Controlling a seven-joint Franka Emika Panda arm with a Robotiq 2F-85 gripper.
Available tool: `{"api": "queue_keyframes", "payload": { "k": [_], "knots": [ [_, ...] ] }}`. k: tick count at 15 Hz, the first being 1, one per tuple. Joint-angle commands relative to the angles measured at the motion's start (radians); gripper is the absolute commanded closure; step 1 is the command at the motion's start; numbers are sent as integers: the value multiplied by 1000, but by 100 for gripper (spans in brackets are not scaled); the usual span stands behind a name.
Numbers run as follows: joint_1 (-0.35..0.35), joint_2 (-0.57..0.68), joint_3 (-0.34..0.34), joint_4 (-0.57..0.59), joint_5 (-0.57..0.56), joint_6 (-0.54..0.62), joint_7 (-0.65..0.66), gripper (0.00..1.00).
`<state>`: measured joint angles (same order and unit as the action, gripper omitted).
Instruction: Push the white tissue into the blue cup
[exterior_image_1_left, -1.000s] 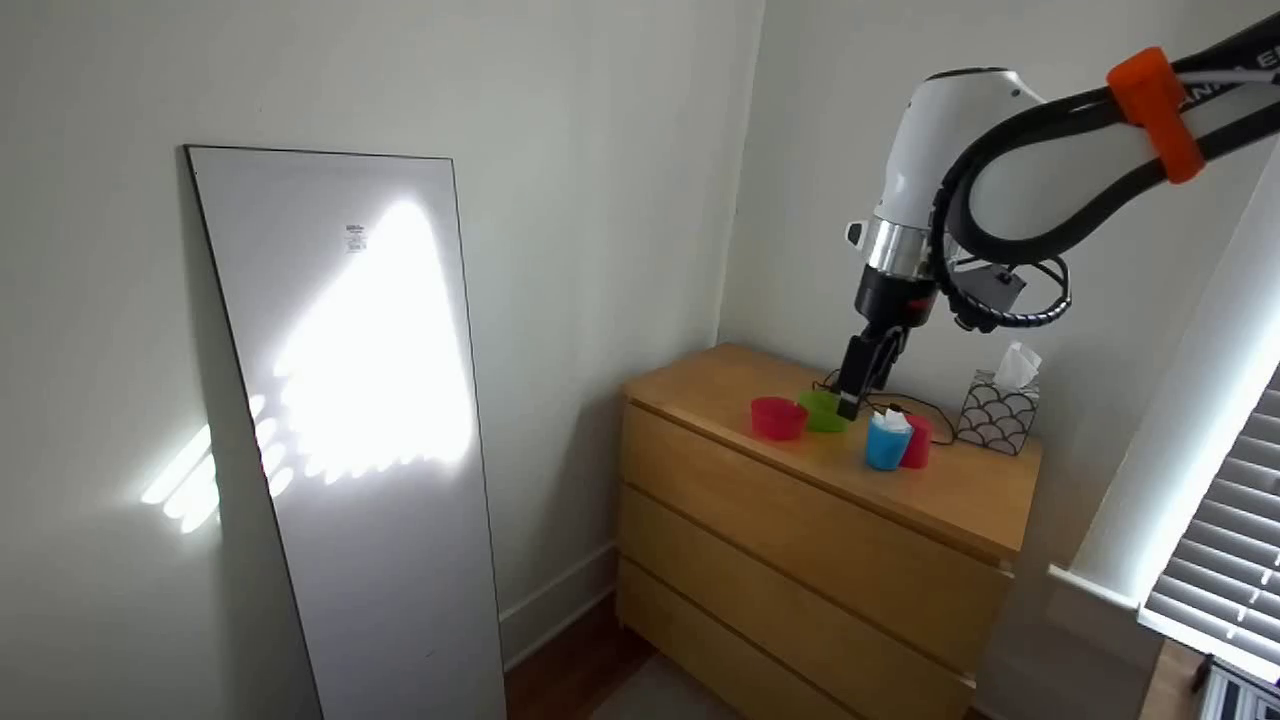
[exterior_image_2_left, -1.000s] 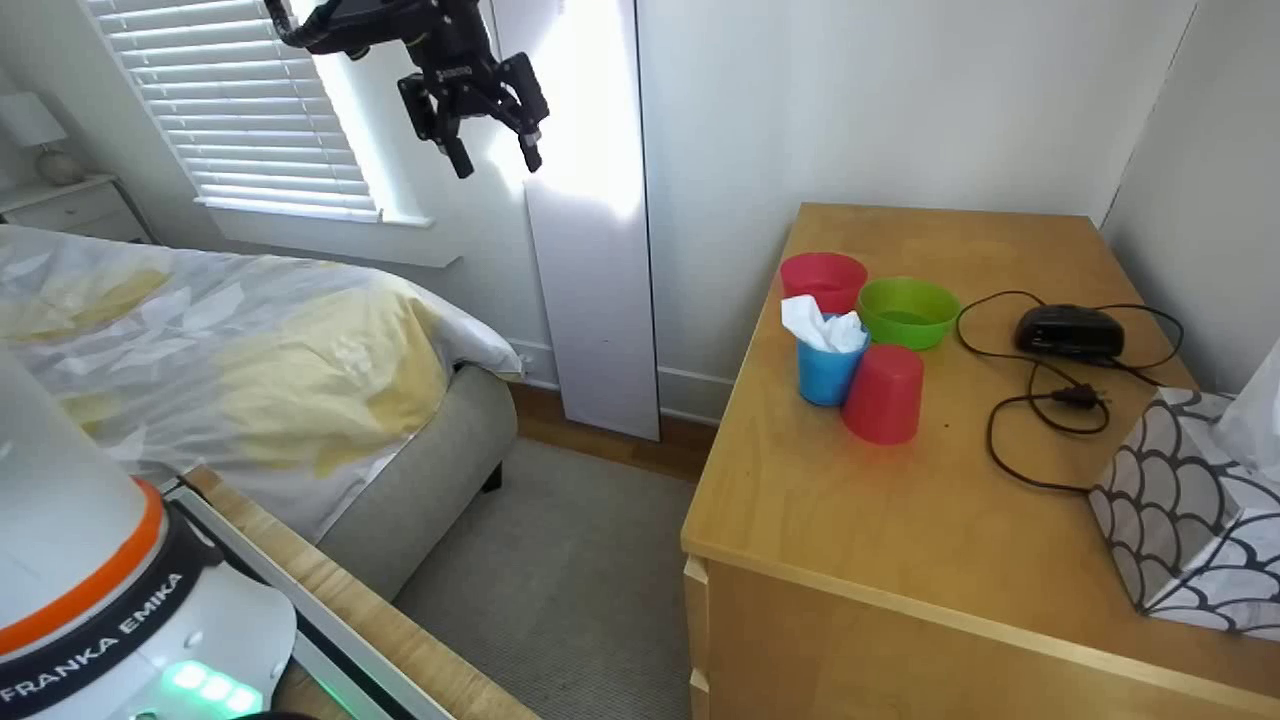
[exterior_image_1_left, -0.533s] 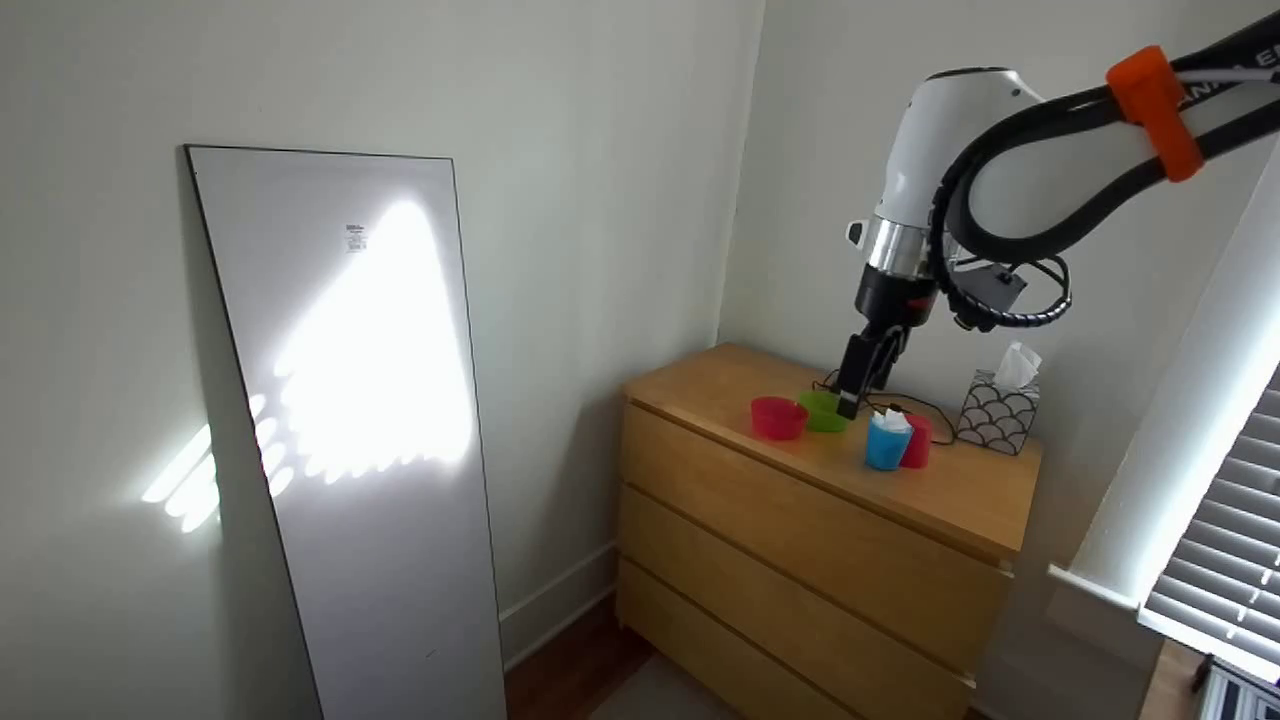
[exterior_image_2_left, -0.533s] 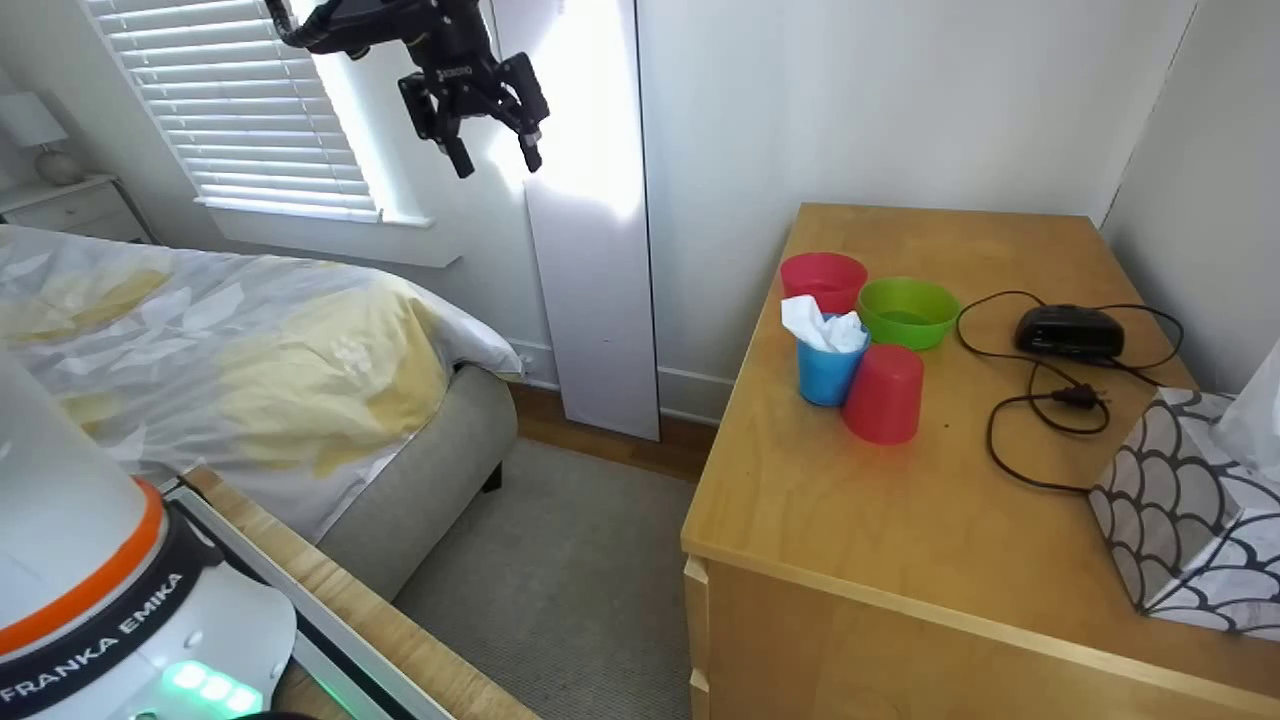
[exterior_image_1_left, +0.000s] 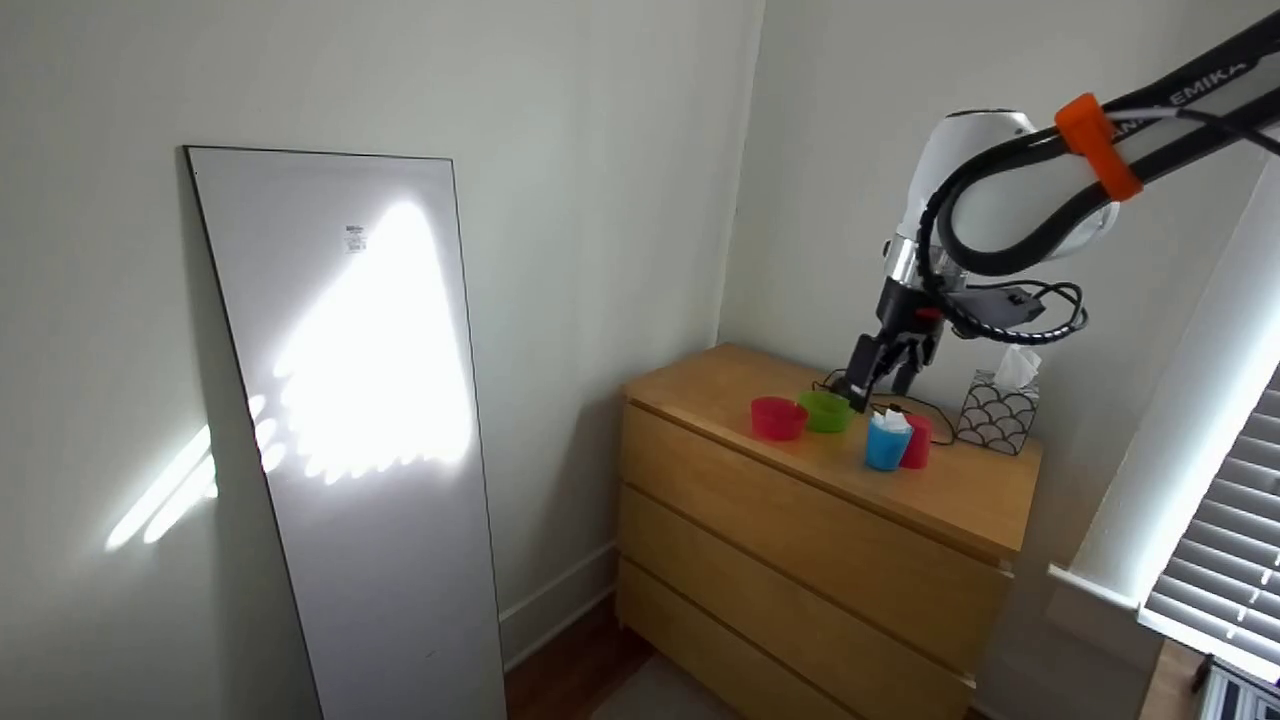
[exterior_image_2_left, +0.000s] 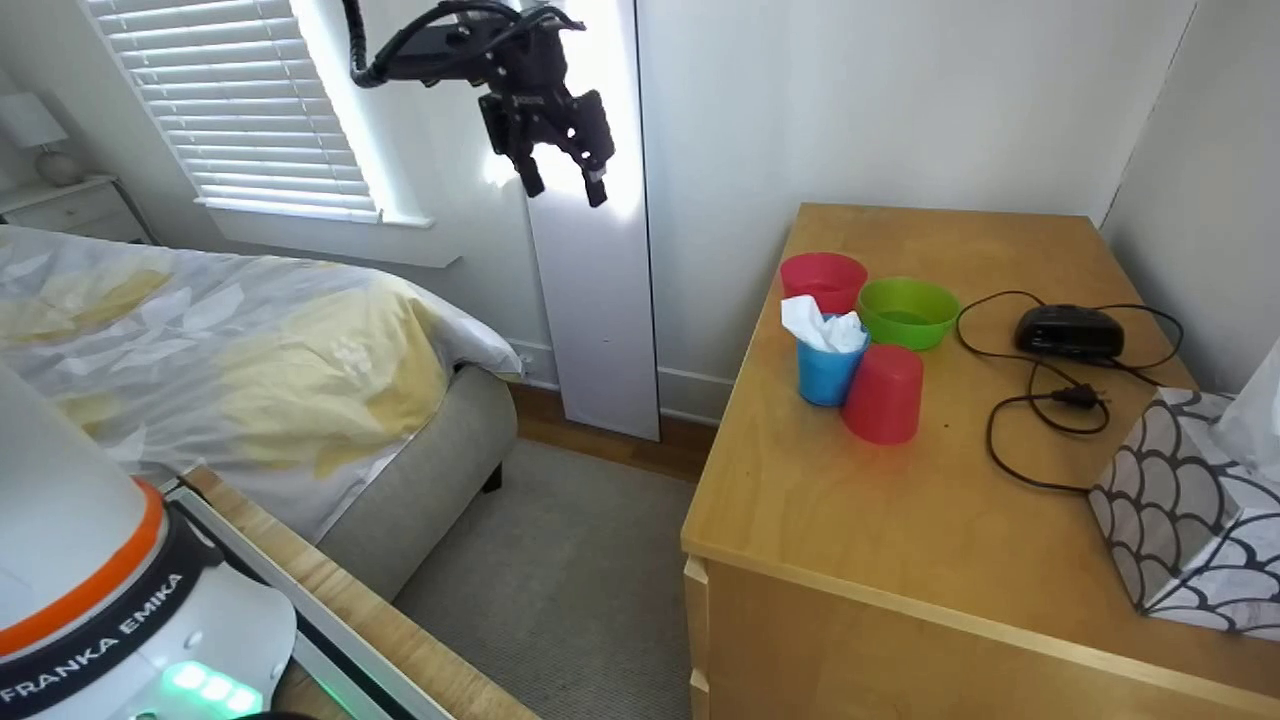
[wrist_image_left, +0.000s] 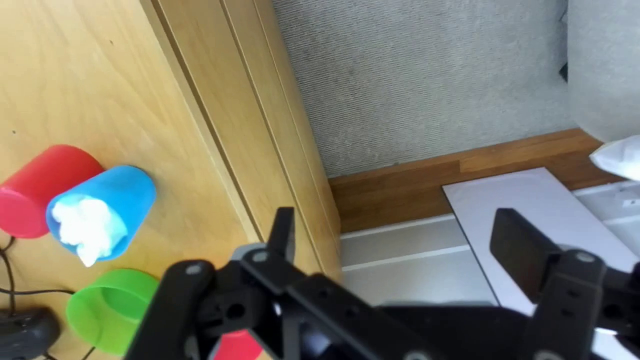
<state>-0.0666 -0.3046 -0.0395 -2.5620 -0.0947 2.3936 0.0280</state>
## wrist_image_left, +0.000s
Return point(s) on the red plastic cup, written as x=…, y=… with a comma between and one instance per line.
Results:
x=40, y=187

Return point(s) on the large white flat panel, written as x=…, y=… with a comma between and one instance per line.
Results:
x=527, y=201

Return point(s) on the light wooden dresser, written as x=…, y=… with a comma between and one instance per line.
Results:
x=167, y=100

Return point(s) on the white crumpled bag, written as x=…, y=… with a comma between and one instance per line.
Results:
x=620, y=156

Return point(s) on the white tissue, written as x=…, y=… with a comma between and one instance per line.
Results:
x=85, y=226

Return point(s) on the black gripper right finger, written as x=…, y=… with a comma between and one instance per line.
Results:
x=532, y=257

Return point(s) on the pink cup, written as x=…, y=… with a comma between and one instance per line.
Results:
x=235, y=345

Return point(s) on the blue plastic cup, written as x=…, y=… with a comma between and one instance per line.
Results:
x=122, y=197

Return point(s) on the black power adapter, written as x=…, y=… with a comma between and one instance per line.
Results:
x=25, y=332

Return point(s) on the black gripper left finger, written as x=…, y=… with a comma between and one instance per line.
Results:
x=200, y=301

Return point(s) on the white baseboard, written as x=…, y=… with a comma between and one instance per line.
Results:
x=406, y=257

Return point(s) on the grey upholstered furniture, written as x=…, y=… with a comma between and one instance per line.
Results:
x=603, y=61

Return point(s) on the green plastic cup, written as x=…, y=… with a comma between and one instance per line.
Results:
x=110, y=306

